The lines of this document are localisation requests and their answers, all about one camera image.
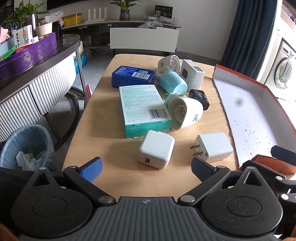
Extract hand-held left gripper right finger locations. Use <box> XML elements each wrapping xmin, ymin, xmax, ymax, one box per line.
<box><xmin>178</xmin><ymin>157</ymin><xmax>264</xmax><ymax>205</ymax></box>

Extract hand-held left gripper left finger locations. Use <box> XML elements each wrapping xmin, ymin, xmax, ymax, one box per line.
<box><xmin>32</xmin><ymin>157</ymin><xmax>116</xmax><ymax>205</ymax></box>

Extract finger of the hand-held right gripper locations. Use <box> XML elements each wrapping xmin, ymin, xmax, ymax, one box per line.
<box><xmin>270</xmin><ymin>145</ymin><xmax>296</xmax><ymax>161</ymax></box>
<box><xmin>241</xmin><ymin>159</ymin><xmax>296</xmax><ymax>193</ymax></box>

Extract white charger with prongs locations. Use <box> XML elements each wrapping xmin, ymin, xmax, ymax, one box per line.
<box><xmin>190</xmin><ymin>132</ymin><xmax>233</xmax><ymax>163</ymax></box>

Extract white square USB charger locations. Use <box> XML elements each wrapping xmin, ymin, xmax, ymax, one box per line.
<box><xmin>137</xmin><ymin>130</ymin><xmax>175</xmax><ymax>169</ymax></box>

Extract white plug-in mosquito repeller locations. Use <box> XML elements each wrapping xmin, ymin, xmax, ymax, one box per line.
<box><xmin>158</xmin><ymin>55</ymin><xmax>183</xmax><ymax>74</ymax></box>
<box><xmin>165</xmin><ymin>92</ymin><xmax>204</xmax><ymax>131</ymax></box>

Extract black charger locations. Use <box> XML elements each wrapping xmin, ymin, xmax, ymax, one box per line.
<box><xmin>188</xmin><ymin>89</ymin><xmax>210</xmax><ymax>111</ymax></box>

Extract teal bandage box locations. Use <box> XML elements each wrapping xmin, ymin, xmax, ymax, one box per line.
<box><xmin>119</xmin><ymin>84</ymin><xmax>173</xmax><ymax>139</ymax></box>

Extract light blue toothpick jar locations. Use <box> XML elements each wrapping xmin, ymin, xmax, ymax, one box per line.
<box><xmin>155</xmin><ymin>68</ymin><xmax>188</xmax><ymax>93</ymax></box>

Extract white cardboard box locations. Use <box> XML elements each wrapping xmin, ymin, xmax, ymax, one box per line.
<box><xmin>179</xmin><ymin>59</ymin><xmax>205</xmax><ymax>91</ymax></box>

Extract blue tissue packet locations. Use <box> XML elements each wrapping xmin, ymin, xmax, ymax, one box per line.
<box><xmin>111</xmin><ymin>65</ymin><xmax>156</xmax><ymax>88</ymax></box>

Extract trash bin with blue bag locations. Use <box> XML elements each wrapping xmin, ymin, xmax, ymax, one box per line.
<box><xmin>0</xmin><ymin>124</ymin><xmax>55</xmax><ymax>172</ymax></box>

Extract silver washing machine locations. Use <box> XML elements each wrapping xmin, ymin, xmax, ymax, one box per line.
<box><xmin>264</xmin><ymin>38</ymin><xmax>296</xmax><ymax>102</ymax></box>

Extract dark blue curtain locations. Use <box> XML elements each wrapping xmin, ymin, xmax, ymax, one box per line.
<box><xmin>220</xmin><ymin>0</ymin><xmax>278</xmax><ymax>80</ymax></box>

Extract white laundry cabinet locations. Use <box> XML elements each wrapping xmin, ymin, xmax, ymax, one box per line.
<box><xmin>257</xmin><ymin>0</ymin><xmax>296</xmax><ymax>84</ymax></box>

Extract purple long box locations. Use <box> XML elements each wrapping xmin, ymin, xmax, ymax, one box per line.
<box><xmin>0</xmin><ymin>32</ymin><xmax>57</xmax><ymax>81</ymax></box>

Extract long white TV console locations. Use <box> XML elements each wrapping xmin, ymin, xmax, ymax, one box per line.
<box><xmin>61</xmin><ymin>19</ymin><xmax>182</xmax><ymax>50</ymax></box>

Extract green flat box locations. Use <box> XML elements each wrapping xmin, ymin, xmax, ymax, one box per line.
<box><xmin>0</xmin><ymin>45</ymin><xmax>18</xmax><ymax>62</ymax></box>

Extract black stand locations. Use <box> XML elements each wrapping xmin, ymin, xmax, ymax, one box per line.
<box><xmin>52</xmin><ymin>20</ymin><xmax>63</xmax><ymax>39</ymax></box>

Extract white bowl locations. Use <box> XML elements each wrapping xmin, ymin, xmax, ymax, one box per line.
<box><xmin>35</xmin><ymin>23</ymin><xmax>53</xmax><ymax>37</ymax></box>

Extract white router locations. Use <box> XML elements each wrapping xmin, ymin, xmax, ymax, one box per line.
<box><xmin>84</xmin><ymin>7</ymin><xmax>108</xmax><ymax>23</ymax></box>

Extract white medicine box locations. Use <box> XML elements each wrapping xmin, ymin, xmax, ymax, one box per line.
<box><xmin>13</xmin><ymin>25</ymin><xmax>33</xmax><ymax>48</ymax></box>

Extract clear plastic organizers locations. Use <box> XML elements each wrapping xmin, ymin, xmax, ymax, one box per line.
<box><xmin>143</xmin><ymin>14</ymin><xmax>179</xmax><ymax>26</ymax></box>

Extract yellow box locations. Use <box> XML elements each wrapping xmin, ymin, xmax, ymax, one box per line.
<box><xmin>63</xmin><ymin>13</ymin><xmax>82</xmax><ymax>27</ymax></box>

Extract crumpled plastic bag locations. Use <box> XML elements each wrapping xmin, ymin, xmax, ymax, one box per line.
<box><xmin>138</xmin><ymin>21</ymin><xmax>163</xmax><ymax>29</ymax></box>

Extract white plastic bag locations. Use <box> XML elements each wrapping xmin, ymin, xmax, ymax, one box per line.
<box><xmin>45</xmin><ymin>11</ymin><xmax>65</xmax><ymax>22</ymax></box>

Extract potted plant in dark vase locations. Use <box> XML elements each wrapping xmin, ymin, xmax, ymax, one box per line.
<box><xmin>110</xmin><ymin>0</ymin><xmax>142</xmax><ymax>21</ymax></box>

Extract black and green box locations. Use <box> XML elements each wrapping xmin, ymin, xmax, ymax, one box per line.
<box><xmin>154</xmin><ymin>5</ymin><xmax>173</xmax><ymax>19</ymax></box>

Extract black television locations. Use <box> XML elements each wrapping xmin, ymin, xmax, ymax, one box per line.
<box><xmin>46</xmin><ymin>0</ymin><xmax>114</xmax><ymax>11</ymax></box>

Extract leafy bamboo plant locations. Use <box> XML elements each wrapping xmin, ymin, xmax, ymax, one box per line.
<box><xmin>2</xmin><ymin>0</ymin><xmax>49</xmax><ymax>30</ymax></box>

